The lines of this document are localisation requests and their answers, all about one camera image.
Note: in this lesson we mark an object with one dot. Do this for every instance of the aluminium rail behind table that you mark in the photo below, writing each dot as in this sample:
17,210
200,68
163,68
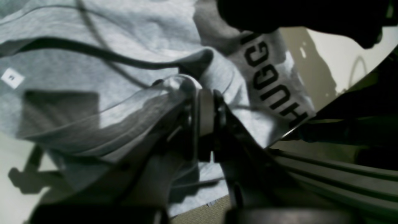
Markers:
372,191

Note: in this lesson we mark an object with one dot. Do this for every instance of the grey T-shirt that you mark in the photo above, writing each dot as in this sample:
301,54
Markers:
87,79

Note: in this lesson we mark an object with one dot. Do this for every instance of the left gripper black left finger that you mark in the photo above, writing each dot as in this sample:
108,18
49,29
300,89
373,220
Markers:
136,189

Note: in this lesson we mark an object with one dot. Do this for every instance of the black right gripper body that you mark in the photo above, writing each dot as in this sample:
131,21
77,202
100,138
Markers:
359,20

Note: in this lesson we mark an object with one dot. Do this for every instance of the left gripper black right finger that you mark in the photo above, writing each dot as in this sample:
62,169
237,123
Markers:
260,190

